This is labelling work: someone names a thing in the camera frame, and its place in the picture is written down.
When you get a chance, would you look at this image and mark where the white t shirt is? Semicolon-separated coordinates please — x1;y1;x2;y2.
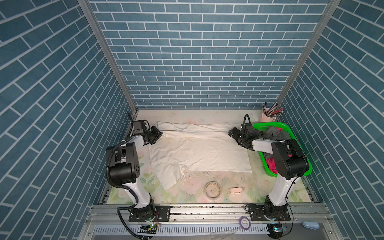
148;122;252;190

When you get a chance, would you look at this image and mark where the green plastic basket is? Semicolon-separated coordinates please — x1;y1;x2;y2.
253;122;313;177

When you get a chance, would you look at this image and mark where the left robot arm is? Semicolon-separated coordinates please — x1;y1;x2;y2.
106;120;163;220

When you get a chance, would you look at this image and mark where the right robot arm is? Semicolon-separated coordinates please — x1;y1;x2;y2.
228;124;310;220

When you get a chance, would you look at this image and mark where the pink pencil cup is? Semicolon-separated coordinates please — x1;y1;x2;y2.
259;113;276;123

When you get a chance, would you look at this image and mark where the grey t shirt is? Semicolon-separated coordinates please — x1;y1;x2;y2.
262;126;291;141

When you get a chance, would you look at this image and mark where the coloured pencils bundle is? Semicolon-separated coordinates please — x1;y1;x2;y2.
262;102;284;118

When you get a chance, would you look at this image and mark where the magenta t shirt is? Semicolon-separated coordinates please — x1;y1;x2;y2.
265;127;284;175

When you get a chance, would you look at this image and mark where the pink eraser block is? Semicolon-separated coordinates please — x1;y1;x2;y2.
229;187;243;195

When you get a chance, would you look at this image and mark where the purple tape roll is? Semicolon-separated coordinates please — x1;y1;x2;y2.
239;217;251;231

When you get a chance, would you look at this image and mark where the pale blue computer mouse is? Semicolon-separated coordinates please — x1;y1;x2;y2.
303;221;321;230

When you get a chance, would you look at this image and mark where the left black corrugated cable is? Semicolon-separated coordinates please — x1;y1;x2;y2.
105;140;142;239

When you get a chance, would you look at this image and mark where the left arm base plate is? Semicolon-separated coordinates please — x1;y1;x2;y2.
129;206;171;223

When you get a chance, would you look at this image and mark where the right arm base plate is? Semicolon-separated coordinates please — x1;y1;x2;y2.
244;204;291;222

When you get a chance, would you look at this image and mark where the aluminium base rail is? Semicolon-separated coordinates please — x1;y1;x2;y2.
85;203;335;224

